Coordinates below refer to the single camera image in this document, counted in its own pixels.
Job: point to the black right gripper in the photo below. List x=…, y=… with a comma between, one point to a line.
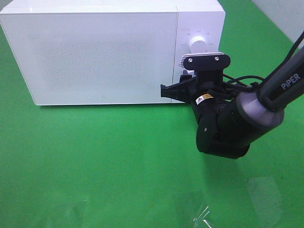
x=207, y=93

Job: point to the white microwave door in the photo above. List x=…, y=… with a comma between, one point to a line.
x=93, y=58

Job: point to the right robot arm black grey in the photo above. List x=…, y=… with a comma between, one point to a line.
x=230, y=114

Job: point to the upper white microwave knob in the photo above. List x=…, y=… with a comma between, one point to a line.
x=198, y=44

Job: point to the white microwave oven body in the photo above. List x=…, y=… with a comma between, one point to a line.
x=194, y=17

